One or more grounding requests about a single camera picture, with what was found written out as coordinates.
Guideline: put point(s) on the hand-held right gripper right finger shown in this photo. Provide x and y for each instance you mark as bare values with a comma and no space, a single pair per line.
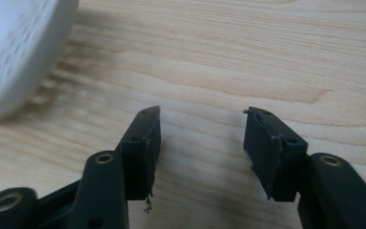
273,156

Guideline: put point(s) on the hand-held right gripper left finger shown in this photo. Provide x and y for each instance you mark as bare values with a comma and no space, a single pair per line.
139,152

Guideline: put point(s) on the white perforated plastic basket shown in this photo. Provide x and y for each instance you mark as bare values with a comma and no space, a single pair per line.
16,54

